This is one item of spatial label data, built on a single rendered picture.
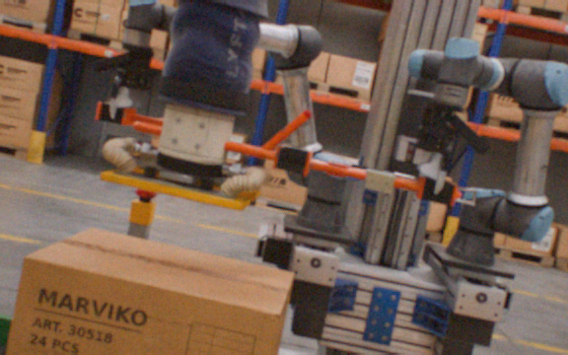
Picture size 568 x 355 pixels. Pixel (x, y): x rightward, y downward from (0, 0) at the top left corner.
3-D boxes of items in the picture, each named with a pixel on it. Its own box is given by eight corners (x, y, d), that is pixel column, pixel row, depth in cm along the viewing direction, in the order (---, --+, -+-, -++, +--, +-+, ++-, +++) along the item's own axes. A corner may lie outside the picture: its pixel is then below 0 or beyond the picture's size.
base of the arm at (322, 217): (295, 218, 229) (301, 189, 228) (339, 227, 229) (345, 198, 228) (296, 226, 214) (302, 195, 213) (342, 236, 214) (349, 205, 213)
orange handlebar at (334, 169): (86, 123, 169) (89, 108, 169) (127, 122, 199) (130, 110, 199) (461, 204, 161) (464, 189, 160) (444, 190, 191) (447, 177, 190)
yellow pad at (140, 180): (99, 179, 158) (103, 159, 158) (113, 177, 168) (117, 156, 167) (242, 211, 155) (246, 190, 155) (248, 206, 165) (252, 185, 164)
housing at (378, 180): (363, 187, 163) (367, 170, 162) (362, 184, 169) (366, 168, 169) (391, 194, 162) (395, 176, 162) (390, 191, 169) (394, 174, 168)
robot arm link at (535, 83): (505, 227, 222) (529, 55, 205) (553, 241, 212) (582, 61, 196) (487, 237, 214) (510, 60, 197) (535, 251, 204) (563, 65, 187)
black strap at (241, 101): (144, 89, 158) (147, 72, 158) (172, 93, 181) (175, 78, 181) (239, 109, 156) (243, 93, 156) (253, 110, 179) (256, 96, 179)
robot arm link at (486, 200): (467, 223, 229) (476, 183, 228) (506, 235, 220) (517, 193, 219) (450, 223, 220) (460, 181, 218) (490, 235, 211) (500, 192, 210)
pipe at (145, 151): (105, 164, 160) (108, 140, 159) (139, 158, 184) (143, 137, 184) (246, 195, 157) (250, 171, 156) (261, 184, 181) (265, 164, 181)
